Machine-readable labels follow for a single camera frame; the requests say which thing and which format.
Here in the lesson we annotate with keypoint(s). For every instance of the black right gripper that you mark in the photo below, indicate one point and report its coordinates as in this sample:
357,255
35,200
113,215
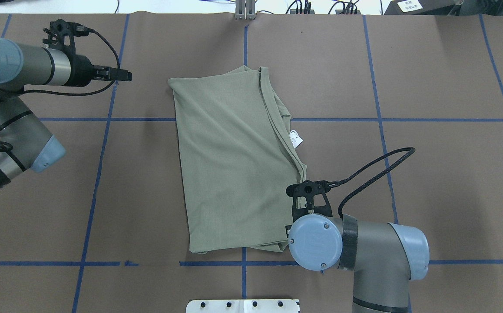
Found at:
288,231

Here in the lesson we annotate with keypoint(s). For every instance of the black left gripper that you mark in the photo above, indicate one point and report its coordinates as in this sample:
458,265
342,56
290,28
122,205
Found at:
82,73

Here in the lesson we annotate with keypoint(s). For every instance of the olive green long-sleeve shirt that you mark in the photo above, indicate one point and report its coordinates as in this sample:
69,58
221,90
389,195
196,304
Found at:
237,159

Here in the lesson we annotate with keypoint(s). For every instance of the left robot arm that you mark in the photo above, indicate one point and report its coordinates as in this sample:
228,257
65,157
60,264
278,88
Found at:
25,143

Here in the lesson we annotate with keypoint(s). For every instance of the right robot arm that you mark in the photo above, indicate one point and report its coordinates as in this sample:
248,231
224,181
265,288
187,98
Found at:
384,257

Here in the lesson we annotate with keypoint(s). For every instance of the white shirt price tag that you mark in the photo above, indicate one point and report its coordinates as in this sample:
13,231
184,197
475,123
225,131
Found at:
295,138

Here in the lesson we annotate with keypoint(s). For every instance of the brown table mat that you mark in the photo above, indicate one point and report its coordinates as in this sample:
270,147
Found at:
104,230

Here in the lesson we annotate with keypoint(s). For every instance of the grey orange usb hub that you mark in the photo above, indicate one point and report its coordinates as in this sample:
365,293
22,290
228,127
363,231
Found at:
344,7
300,7

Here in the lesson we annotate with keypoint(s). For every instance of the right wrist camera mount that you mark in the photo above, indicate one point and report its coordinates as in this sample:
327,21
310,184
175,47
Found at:
303,195

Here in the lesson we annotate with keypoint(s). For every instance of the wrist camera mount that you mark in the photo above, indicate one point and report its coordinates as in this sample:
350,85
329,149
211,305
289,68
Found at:
62,34
303,195

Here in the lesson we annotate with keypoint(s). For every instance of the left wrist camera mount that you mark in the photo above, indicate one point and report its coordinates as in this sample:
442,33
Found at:
62,34

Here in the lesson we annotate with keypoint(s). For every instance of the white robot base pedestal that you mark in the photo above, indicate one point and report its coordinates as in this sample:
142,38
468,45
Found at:
244,306

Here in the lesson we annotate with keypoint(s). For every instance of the aluminium frame post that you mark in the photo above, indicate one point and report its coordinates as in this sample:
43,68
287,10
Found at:
245,10

